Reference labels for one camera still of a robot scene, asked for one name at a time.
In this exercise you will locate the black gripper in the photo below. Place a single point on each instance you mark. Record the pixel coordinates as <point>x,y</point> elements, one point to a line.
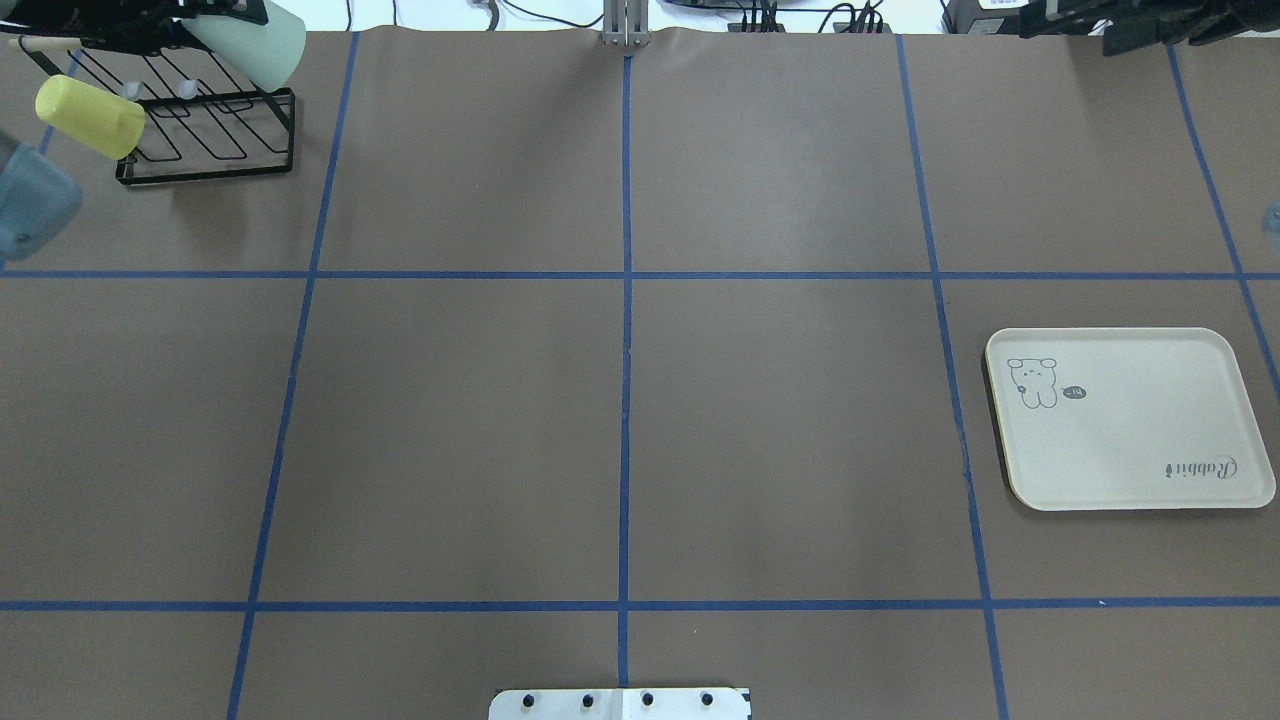
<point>150,35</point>

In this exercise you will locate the yellow plastic cup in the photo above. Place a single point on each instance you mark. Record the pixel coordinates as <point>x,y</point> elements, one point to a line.
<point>107,123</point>

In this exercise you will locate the black wire cup rack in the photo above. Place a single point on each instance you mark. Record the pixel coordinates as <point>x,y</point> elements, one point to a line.
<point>205,121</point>

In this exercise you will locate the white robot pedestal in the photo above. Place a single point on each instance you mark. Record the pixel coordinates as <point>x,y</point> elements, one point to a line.
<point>623,703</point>

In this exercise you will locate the light green plastic cup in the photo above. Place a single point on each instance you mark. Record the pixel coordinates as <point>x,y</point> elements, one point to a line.
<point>263,41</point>

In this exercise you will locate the black labelled box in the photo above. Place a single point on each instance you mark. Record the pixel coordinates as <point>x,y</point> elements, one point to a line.
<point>972,17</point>

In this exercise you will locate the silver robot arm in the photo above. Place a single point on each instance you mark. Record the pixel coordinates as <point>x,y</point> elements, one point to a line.
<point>40,200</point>

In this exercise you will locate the cream rabbit tray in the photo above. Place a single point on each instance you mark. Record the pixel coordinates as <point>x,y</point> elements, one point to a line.
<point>1126,418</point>

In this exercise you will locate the aluminium frame post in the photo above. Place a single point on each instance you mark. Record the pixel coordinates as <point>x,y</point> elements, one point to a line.
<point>625,23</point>

